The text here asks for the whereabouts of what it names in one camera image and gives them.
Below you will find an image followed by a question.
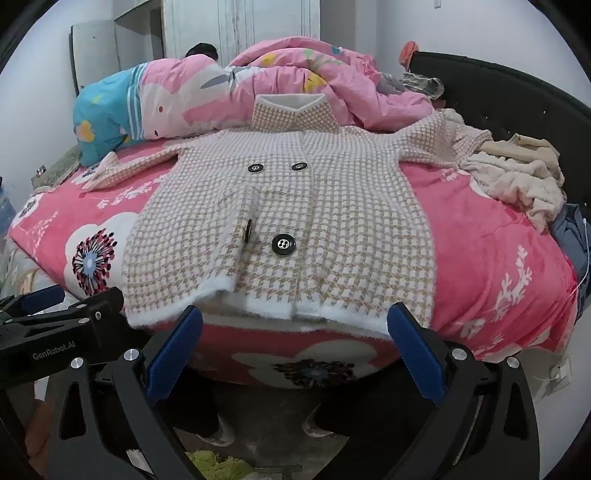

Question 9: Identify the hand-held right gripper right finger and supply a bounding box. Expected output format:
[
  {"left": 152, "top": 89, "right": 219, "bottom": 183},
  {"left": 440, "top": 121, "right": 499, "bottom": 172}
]
[{"left": 351, "top": 302, "right": 541, "bottom": 480}]

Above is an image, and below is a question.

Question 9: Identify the person's right shoe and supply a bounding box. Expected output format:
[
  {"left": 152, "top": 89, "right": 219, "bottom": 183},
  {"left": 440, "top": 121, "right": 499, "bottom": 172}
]
[{"left": 300, "top": 406, "right": 342, "bottom": 437}]

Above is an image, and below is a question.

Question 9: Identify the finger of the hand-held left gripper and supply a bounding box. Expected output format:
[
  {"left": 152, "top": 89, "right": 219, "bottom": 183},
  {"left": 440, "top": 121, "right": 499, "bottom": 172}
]
[
  {"left": 0, "top": 284, "right": 69, "bottom": 319},
  {"left": 0, "top": 287, "right": 125, "bottom": 340}
]

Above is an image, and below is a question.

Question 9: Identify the white leaning board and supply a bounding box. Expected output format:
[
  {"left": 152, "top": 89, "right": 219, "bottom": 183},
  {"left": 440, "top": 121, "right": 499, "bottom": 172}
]
[{"left": 69, "top": 21, "right": 121, "bottom": 95}]

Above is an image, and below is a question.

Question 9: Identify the grey camouflage cloth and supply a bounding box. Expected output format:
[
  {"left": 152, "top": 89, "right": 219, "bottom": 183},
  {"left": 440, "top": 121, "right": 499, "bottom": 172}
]
[{"left": 379, "top": 71, "right": 446, "bottom": 100}]

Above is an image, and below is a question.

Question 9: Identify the grey patterned cloth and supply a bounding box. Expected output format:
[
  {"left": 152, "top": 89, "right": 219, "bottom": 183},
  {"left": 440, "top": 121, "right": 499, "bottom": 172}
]
[{"left": 32, "top": 148, "right": 88, "bottom": 190}]

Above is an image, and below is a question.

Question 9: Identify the person's left hand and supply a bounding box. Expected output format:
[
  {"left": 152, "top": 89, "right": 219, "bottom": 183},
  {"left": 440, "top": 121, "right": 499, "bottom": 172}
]
[{"left": 25, "top": 399, "right": 52, "bottom": 459}]

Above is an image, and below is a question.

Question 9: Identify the beige houndstooth coat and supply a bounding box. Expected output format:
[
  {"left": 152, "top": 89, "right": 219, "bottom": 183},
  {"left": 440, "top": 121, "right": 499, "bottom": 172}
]
[{"left": 81, "top": 93, "right": 492, "bottom": 335}]

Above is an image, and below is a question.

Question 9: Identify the black padded headboard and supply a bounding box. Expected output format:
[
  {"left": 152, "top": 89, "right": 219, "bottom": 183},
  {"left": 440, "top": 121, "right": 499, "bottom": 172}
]
[{"left": 411, "top": 51, "right": 591, "bottom": 206}]

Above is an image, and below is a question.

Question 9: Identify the white cable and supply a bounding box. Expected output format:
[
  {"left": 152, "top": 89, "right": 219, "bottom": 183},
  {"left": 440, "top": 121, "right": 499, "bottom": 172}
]
[{"left": 573, "top": 219, "right": 591, "bottom": 296}]

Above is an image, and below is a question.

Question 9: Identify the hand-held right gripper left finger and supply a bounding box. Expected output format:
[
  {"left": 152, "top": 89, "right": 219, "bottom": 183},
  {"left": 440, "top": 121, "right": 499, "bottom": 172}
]
[{"left": 47, "top": 305, "right": 218, "bottom": 480}]

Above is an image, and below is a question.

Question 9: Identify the beige cloth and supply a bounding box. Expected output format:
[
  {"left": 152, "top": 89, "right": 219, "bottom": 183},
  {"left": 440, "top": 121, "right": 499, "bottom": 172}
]
[{"left": 480, "top": 134, "right": 566, "bottom": 185}]

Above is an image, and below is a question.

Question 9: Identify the white wardrobe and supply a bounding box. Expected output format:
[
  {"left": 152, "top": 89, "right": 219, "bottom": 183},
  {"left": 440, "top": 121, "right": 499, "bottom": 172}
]
[{"left": 113, "top": 0, "right": 321, "bottom": 70}]

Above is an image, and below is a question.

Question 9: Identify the person's right leg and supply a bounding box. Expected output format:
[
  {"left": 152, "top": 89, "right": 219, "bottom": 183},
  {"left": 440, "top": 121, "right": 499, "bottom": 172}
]
[{"left": 314, "top": 364, "right": 430, "bottom": 432}]

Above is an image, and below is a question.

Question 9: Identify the blue denim garment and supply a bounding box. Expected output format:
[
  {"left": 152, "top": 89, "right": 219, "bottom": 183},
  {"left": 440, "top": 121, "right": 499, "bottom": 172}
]
[{"left": 551, "top": 203, "right": 591, "bottom": 315}]

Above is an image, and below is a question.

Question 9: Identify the person's shoe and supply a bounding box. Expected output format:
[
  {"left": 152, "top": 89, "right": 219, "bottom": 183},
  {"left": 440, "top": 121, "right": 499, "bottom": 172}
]
[
  {"left": 196, "top": 418, "right": 236, "bottom": 448},
  {"left": 300, "top": 406, "right": 342, "bottom": 437}
]

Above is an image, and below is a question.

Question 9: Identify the pink and blue cartoon quilt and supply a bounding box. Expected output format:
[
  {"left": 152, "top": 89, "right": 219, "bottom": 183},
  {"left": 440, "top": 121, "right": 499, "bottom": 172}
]
[{"left": 74, "top": 38, "right": 437, "bottom": 167}]

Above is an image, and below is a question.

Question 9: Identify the person's left shoe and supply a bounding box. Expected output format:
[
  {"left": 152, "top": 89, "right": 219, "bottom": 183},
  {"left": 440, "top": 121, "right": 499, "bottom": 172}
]
[{"left": 196, "top": 418, "right": 236, "bottom": 448}]

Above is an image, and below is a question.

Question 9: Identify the fluffy beige garment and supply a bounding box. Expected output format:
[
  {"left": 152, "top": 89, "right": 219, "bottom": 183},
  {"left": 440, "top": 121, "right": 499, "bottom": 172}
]
[{"left": 462, "top": 152, "right": 566, "bottom": 232}]

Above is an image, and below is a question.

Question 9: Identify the blue plastic container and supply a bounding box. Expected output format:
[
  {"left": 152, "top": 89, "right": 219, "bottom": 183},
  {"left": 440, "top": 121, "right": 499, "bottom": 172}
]
[{"left": 0, "top": 178, "right": 17, "bottom": 232}]

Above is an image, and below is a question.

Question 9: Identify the orange cloth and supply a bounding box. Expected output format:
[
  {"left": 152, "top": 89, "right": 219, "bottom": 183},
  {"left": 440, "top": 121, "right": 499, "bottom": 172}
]
[{"left": 399, "top": 41, "right": 420, "bottom": 70}]

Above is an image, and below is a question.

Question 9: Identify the pink floral bed blanket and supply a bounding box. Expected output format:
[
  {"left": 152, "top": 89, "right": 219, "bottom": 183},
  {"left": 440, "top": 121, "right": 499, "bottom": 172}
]
[{"left": 7, "top": 138, "right": 583, "bottom": 391}]

